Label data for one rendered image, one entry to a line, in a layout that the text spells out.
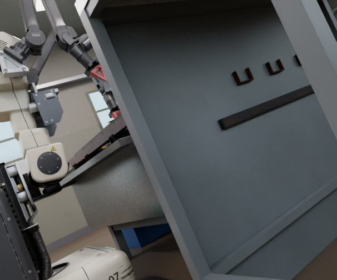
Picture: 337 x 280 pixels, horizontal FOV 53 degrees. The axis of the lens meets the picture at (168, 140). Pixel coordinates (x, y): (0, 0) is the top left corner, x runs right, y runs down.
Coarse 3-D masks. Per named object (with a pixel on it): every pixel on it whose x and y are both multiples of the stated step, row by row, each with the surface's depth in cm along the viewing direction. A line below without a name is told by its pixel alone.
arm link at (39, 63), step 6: (48, 36) 195; (54, 36) 196; (48, 42) 194; (54, 42) 196; (48, 48) 193; (42, 54) 191; (48, 54) 193; (36, 60) 189; (42, 60) 190; (36, 66) 188; (42, 66) 190; (30, 72) 183; (36, 72) 185; (30, 78) 183; (36, 78) 184; (30, 84) 183; (30, 90) 191
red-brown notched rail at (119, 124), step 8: (120, 120) 169; (112, 128) 179; (120, 128) 172; (96, 136) 198; (104, 136) 190; (88, 144) 211; (96, 144) 202; (104, 144) 201; (80, 152) 226; (88, 152) 215; (72, 160) 243; (80, 160) 231
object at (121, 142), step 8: (128, 136) 137; (112, 144) 139; (120, 144) 134; (128, 144) 169; (104, 152) 147; (112, 152) 172; (120, 152) 180; (96, 160) 157; (104, 160) 196; (80, 168) 177; (88, 168) 207; (96, 168) 212; (72, 176) 191; (80, 176) 240; (64, 184) 247
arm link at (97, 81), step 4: (68, 28) 198; (72, 28) 199; (72, 32) 199; (72, 36) 198; (76, 36) 200; (96, 72) 204; (100, 72) 205; (96, 80) 203; (100, 80) 203; (96, 84) 206; (100, 84) 202; (100, 88) 205; (100, 92) 208; (104, 92) 206
